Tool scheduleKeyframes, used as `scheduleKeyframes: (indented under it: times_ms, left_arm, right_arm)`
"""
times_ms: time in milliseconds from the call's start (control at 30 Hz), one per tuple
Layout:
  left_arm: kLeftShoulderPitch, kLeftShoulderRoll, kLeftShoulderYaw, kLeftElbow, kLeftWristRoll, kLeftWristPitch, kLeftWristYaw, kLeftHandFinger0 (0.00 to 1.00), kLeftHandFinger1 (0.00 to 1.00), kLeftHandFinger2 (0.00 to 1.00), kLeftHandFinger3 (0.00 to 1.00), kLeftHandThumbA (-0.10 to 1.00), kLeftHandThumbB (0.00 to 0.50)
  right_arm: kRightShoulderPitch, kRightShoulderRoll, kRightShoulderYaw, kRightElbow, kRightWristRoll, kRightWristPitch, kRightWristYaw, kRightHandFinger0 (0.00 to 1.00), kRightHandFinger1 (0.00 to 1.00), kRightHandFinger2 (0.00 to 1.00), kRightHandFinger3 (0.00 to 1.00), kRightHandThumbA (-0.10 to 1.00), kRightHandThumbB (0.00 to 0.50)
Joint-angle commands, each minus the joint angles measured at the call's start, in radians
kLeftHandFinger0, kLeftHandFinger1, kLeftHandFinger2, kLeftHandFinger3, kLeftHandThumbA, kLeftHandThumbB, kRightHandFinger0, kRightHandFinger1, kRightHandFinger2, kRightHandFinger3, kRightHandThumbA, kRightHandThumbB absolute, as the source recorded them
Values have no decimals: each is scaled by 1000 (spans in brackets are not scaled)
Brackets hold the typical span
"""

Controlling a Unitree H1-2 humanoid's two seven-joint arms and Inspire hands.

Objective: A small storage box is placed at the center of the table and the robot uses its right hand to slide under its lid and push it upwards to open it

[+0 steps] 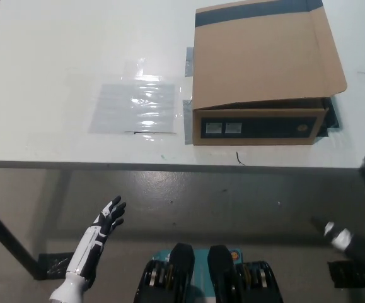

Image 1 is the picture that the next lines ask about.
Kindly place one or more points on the black ribbed robot body block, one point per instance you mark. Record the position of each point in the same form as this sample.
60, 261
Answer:
182, 268
223, 271

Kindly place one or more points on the black table leg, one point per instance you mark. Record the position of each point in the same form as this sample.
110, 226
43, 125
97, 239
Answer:
12, 240

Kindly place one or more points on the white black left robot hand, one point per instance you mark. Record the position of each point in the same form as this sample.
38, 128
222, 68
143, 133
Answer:
89, 249

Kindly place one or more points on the short grey tape strip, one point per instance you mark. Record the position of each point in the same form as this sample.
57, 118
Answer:
189, 61

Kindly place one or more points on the brown cardboard storage box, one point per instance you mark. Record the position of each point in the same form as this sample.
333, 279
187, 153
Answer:
254, 63

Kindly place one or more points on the clear plastic film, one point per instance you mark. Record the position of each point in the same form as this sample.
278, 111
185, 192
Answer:
152, 79

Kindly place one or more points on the long grey tape strip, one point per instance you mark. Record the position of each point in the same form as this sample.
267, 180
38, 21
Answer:
188, 126

